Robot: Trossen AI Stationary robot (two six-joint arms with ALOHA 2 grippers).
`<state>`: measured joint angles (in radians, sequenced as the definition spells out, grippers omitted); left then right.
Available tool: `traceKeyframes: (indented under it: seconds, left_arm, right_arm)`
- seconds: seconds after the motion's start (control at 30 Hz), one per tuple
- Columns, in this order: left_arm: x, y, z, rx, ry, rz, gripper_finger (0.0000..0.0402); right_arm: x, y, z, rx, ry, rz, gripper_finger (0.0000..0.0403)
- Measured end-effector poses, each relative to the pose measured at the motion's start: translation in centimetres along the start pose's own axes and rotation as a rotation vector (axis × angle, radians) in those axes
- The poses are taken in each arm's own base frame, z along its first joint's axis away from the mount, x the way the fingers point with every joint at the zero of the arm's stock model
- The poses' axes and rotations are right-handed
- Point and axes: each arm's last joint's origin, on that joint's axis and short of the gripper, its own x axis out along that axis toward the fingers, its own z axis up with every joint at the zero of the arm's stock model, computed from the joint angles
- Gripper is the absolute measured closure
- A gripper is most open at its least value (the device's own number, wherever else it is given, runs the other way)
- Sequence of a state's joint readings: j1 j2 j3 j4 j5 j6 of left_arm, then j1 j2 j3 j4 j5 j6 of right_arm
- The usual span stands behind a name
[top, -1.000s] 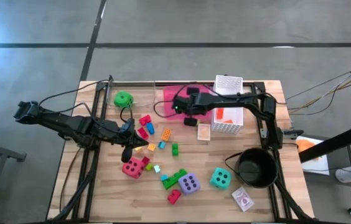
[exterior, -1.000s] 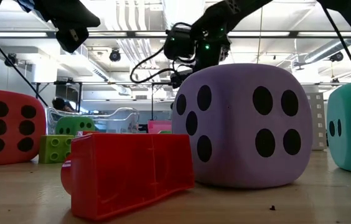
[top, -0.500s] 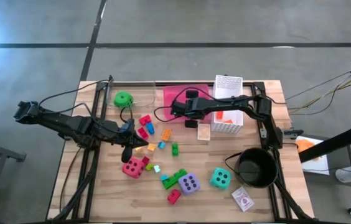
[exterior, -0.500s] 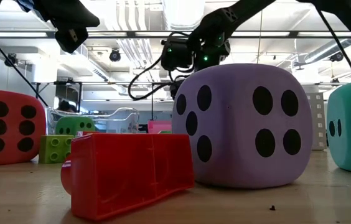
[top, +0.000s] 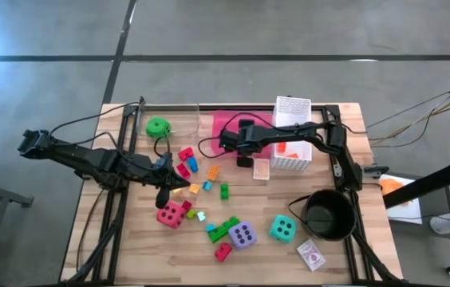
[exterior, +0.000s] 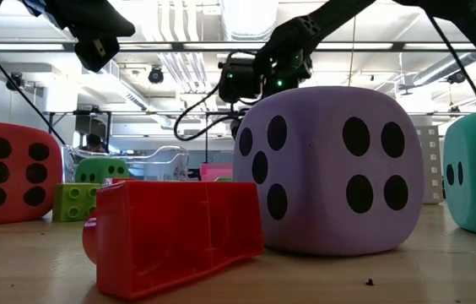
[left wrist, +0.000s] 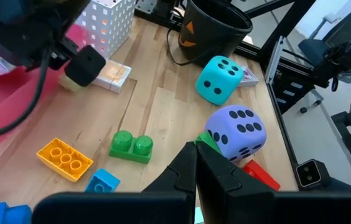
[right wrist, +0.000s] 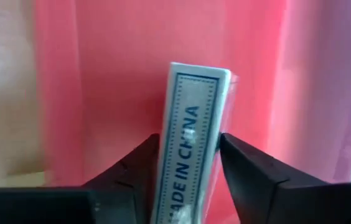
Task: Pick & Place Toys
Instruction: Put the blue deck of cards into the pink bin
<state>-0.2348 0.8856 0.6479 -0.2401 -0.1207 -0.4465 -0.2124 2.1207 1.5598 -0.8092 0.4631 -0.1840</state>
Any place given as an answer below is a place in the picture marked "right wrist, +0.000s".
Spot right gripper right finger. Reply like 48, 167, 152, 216
219, 132, 290, 224

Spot pink plastic bin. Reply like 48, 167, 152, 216
34, 0, 351, 224

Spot blue playing card box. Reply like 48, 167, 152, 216
149, 61, 233, 224

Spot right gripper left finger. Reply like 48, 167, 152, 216
83, 133, 161, 224

